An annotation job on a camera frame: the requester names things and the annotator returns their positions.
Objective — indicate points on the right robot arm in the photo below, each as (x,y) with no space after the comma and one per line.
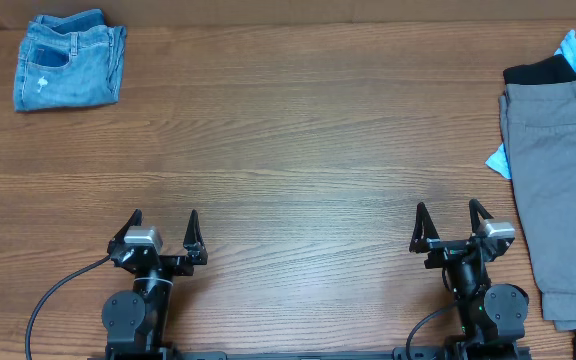
(492,316)

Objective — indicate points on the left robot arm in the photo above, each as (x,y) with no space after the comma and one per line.
(135,319)

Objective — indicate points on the grey shorts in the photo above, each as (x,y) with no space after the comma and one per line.
(538,126)

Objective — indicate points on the folded blue denim jeans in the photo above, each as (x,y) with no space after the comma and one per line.
(69,62)

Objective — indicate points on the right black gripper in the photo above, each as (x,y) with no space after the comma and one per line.
(454,248)

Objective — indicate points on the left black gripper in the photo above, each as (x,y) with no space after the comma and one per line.
(194,247)

